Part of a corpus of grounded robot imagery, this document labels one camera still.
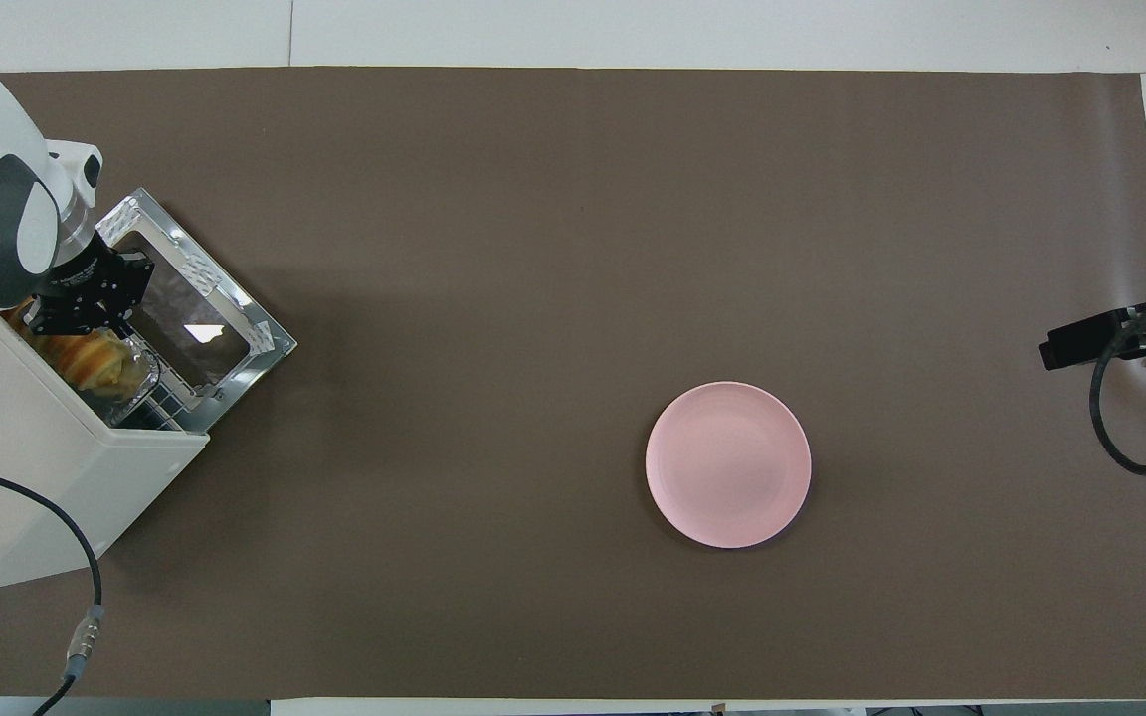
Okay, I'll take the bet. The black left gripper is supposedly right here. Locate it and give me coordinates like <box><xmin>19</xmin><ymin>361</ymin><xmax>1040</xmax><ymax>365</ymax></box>
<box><xmin>24</xmin><ymin>239</ymin><xmax>156</xmax><ymax>345</ymax></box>

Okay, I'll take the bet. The aluminium foil tray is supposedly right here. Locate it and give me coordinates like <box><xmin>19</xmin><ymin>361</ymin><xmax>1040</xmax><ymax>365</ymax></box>
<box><xmin>11</xmin><ymin>303</ymin><xmax>162</xmax><ymax>405</ymax></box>

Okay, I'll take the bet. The pink round plate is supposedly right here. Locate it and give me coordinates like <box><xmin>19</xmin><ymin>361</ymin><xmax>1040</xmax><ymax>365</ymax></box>
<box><xmin>645</xmin><ymin>381</ymin><xmax>813</xmax><ymax>550</ymax></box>

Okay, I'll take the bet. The metal oven rack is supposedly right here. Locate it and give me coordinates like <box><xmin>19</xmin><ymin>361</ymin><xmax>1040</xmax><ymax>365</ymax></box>
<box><xmin>115</xmin><ymin>373</ymin><xmax>198</xmax><ymax>432</ymax></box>

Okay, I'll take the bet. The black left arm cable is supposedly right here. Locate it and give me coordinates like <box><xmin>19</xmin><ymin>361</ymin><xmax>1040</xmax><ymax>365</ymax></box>
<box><xmin>0</xmin><ymin>457</ymin><xmax>104</xmax><ymax>716</ymax></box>

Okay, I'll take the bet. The glass oven door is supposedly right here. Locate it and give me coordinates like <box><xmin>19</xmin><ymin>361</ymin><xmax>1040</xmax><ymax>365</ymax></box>
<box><xmin>95</xmin><ymin>188</ymin><xmax>297</xmax><ymax>435</ymax></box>

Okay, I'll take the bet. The brown table mat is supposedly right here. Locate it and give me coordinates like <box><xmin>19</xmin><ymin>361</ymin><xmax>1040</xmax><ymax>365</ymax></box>
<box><xmin>0</xmin><ymin>68</ymin><xmax>1146</xmax><ymax>702</ymax></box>

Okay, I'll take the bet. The cream toaster oven body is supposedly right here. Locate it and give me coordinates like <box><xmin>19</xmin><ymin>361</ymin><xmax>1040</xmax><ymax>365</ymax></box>
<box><xmin>0</xmin><ymin>298</ymin><xmax>211</xmax><ymax>596</ymax></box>

